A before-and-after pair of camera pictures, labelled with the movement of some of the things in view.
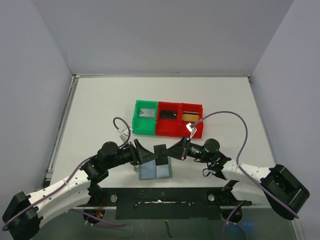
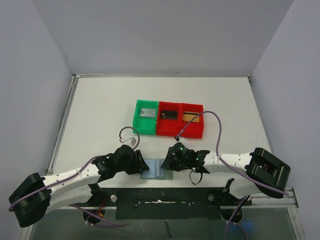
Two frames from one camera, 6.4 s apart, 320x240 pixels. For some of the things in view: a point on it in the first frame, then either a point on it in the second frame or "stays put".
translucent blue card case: (150, 170) stays put
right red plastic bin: (195, 107) stays put
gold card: (190, 116) stays put
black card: (162, 159) -> (169, 114)
